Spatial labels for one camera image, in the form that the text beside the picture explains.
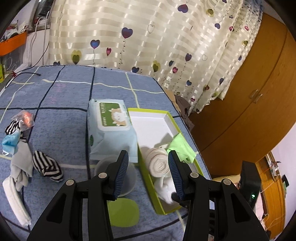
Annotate orange snack packet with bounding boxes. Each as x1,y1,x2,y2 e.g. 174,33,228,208
11,110,35,128

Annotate striped box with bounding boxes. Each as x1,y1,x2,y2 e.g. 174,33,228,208
0,70,15,90

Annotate brown cloth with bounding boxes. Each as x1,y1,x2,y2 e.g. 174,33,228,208
165,90,196,131

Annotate orange tray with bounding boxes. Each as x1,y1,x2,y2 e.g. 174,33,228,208
0,31,28,56

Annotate lime green shallow box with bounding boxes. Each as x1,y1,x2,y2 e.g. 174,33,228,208
128,108,204,215

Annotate wooden cabinet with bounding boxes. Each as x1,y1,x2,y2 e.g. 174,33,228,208
255,152,293,239

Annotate clear plastic bowl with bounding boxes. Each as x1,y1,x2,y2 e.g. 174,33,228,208
95,156,136,193
117,162,137,198

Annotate blue face mask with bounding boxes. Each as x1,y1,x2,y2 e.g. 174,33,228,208
2,130,22,155

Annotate black cable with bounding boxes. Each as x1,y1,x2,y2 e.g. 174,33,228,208
5,42,50,88

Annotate green cloth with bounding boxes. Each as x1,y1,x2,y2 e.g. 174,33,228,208
167,133,196,163

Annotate wet wipes pack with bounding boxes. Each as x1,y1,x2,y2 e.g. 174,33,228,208
87,99,139,163

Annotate blue plaid blanket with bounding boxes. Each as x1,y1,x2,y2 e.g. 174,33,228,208
0,65,212,241

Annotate white towel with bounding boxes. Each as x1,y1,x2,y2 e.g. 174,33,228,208
142,146,173,178

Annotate crumpled plastic bags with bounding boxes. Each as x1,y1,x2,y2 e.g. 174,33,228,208
2,20,27,39

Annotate black and white striped sock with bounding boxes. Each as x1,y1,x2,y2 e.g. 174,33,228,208
5,120,27,141
33,150,64,181

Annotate white cable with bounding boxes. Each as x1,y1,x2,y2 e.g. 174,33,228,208
29,14,50,65

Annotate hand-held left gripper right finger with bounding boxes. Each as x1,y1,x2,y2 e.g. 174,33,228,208
168,150,270,241

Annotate beige cloth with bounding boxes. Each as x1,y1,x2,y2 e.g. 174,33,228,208
211,175,241,186

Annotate grey sock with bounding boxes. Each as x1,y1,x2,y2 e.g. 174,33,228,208
10,139,34,192

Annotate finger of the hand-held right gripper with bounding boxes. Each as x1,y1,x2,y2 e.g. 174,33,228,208
171,192,190,208

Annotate heart print curtain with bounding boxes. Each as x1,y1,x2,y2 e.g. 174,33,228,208
47,0,265,114

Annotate clear plastic bin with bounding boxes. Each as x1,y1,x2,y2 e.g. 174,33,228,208
0,46,26,70

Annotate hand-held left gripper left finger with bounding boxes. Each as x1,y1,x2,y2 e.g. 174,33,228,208
26,150,129,241

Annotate wooden wardrobe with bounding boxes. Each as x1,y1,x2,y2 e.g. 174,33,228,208
188,11,296,179

